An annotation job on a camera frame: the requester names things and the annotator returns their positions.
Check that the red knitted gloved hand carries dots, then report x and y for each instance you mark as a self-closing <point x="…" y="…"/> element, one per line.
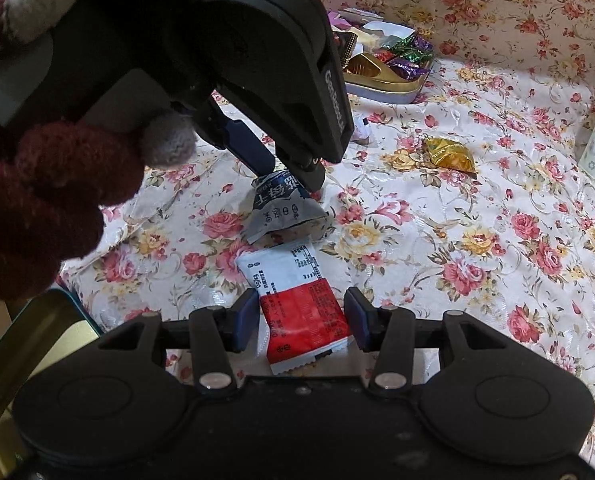
<point x="56" y="177"/>

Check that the small white candy wrapper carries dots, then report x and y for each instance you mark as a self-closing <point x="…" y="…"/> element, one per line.
<point x="362" y="130"/>

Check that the navy white biscuit packet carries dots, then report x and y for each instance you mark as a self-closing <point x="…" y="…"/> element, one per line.
<point x="280" y="202"/>

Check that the empty gold metal tray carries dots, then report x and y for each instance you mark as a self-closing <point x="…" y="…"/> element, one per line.
<point x="49" y="328"/>

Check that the red white snack packet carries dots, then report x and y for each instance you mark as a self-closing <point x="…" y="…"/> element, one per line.
<point x="301" y="318"/>

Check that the gold foil candy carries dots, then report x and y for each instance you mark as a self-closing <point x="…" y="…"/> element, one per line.
<point x="449" y="154"/>

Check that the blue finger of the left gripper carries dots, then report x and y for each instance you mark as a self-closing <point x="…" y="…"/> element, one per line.
<point x="245" y="146"/>
<point x="307" y="169"/>

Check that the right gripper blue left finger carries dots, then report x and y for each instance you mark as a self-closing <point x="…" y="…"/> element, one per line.
<point x="214" y="332"/>

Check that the gold tray with snacks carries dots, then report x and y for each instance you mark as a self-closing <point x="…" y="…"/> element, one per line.
<point x="382" y="61"/>

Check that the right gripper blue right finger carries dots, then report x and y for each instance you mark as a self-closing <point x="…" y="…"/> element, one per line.
<point x="390" y="334"/>

